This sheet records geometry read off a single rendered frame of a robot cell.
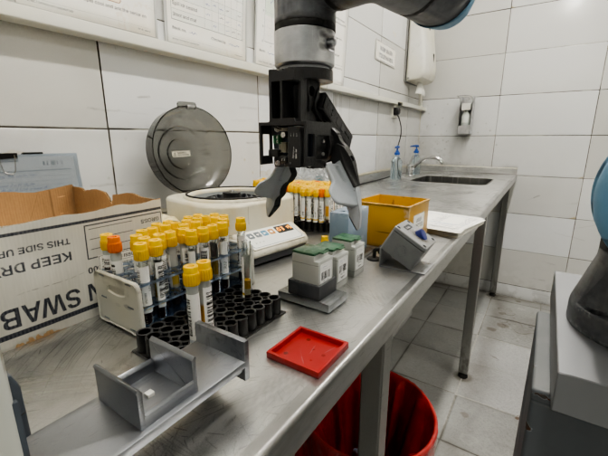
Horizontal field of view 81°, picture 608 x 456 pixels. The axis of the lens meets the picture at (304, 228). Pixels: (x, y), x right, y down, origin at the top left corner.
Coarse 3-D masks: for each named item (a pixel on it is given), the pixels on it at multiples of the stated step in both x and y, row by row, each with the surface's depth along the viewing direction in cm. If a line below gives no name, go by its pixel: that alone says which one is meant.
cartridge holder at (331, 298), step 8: (288, 280) 53; (296, 280) 52; (328, 280) 52; (336, 280) 54; (288, 288) 55; (296, 288) 53; (304, 288) 52; (312, 288) 51; (320, 288) 51; (328, 288) 53; (336, 288) 54; (280, 296) 54; (288, 296) 54; (296, 296) 53; (304, 296) 52; (312, 296) 51; (320, 296) 51; (328, 296) 52; (336, 296) 52; (344, 296) 53; (304, 304) 52; (312, 304) 51; (320, 304) 50; (328, 304) 50; (336, 304) 51; (328, 312) 50
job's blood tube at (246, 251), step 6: (246, 240) 49; (246, 246) 48; (246, 252) 48; (246, 258) 48; (246, 264) 48; (246, 270) 48; (246, 276) 49; (246, 282) 49; (246, 288) 49; (246, 294) 49
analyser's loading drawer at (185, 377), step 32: (160, 352) 30; (192, 352) 34; (224, 352) 34; (128, 384) 25; (160, 384) 30; (192, 384) 28; (224, 384) 31; (64, 416) 26; (96, 416) 26; (128, 416) 26; (160, 416) 26; (32, 448) 24; (64, 448) 24; (96, 448) 24; (128, 448) 24
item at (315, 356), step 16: (288, 336) 43; (304, 336) 44; (320, 336) 43; (272, 352) 40; (288, 352) 41; (304, 352) 41; (320, 352) 41; (336, 352) 40; (304, 368) 37; (320, 368) 37
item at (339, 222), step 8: (344, 208) 73; (336, 216) 69; (344, 216) 68; (336, 224) 69; (344, 224) 68; (352, 224) 70; (336, 232) 70; (344, 232) 69; (352, 232) 70; (360, 232) 74; (368, 248) 77
